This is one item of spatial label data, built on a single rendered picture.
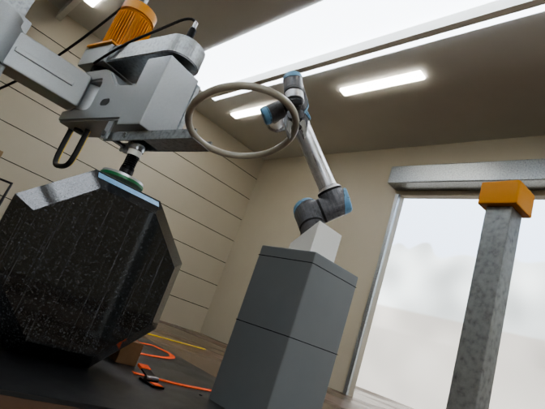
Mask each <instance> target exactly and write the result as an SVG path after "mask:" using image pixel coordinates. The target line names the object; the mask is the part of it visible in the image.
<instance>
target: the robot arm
mask: <svg viewBox="0 0 545 409"><path fill-rule="evenodd" d="M283 86H284V95H285V96H286V97H287V98H288V99H289V100H290V101H291V102H292V103H293V104H294V106H295V108H296V110H297V111H298V116H299V129H298V133H297V135H296V137H297V139H298V142H299V144H300V147H301V149H302V151H303V154H304V156H305V158H306V160H307V164H308V165H309V168H310V170H311V173H312V175H313V177H314V180H315V182H316V185H317V187H318V188H319V193H318V197H319V199H316V200H313V199H312V198H309V197H307V198H303V199H301V200H299V201H298V202H297V203H296V204H295V206H294V218H295V220H296V222H297V224H298V228H299V230H300V235H302V234H303V233H304V232H305V231H307V230H308V229H310V228H311V227H312V226H314V225H315V224H316V223H317V222H318V221H321V222H323V223H324V224H325V223H326V222H330V221H332V220H334V219H336V218H339V217H342V216H344V215H346V214H347V213H350V212H352V209H353V208H352V204H351V201H350V196H349V194H348V191H347V190H346V188H345V187H344V188H342V187H341V185H340V184H337V183H336V181H335V179H334V177H333V174H332V172H331V170H330V168H329V166H328V163H327V161H326V159H325V156H324V154H323V151H322V149H321V147H320V144H319V142H318V140H317V138H316V136H315V133H314V131H313V129H312V127H311V124H310V120H311V116H310V115H309V113H308V111H307V110H308V107H309V104H308V99H307V95H306V92H305V89H304V86H303V77H302V74H301V73H300V72H298V71H288V72H286V73H285V74H284V76H283ZM260 113H261V115H262V118H263V120H264V122H265V124H266V125H267V127H268V129H269V130H270V131H272V132H276V133H277V132H281V131H286V135H287V137H288V138H289V140H290V137H291V129H292V126H293V119H292V116H291V114H290V112H289V111H288V109H287V108H286V107H285V106H284V105H283V104H282V103H281V102H279V101H275V102H273V103H270V104H268V105H264V106H263V107H261V108H260ZM325 225H326V224H325Z"/></svg>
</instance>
